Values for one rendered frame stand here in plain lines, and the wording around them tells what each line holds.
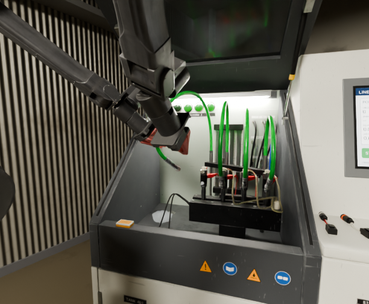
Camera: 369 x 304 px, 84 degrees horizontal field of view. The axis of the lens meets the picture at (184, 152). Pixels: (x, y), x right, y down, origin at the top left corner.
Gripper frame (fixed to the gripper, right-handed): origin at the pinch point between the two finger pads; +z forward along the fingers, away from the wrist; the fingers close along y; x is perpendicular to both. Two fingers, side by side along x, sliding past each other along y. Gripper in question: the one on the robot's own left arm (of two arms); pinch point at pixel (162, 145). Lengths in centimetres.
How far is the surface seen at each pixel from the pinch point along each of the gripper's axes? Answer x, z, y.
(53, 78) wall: -49, -81, 157
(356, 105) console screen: -41, 38, -40
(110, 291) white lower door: 49, 18, 14
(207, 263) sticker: 26.0, 27.2, -14.7
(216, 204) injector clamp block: 5.8, 30.0, -3.4
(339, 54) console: -57, 25, -38
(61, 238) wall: 68, 23, 194
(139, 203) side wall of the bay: 17.0, 15.6, 30.1
